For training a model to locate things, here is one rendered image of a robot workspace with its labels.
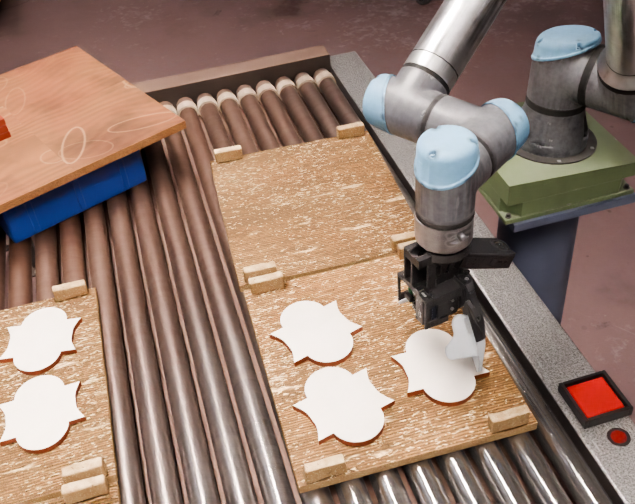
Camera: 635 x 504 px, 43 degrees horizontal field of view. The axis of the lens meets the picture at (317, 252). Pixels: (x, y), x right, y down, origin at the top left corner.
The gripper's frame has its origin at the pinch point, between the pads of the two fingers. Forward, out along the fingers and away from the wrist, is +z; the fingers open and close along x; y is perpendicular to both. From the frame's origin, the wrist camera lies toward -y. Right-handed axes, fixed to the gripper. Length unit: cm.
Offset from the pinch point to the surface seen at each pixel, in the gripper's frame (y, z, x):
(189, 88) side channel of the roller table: 3, 6, -106
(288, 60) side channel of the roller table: -23, 5, -102
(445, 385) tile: 3.6, 4.9, 3.7
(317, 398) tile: 20.9, 4.9, -4.0
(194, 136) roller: 9, 8, -87
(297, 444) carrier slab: 26.8, 6.0, 1.0
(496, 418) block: 1.8, 3.2, 13.3
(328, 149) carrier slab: -13, 6, -63
